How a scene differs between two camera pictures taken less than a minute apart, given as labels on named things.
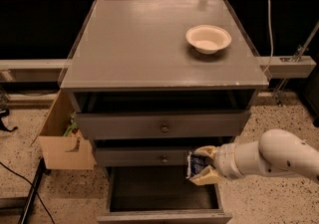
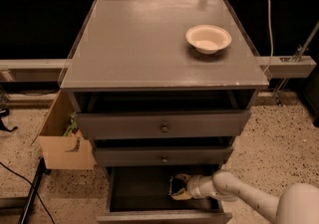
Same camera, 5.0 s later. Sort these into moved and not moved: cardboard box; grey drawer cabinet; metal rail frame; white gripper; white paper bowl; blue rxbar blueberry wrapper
Moved: blue rxbar blueberry wrapper; white gripper
Not moved: cardboard box; grey drawer cabinet; white paper bowl; metal rail frame
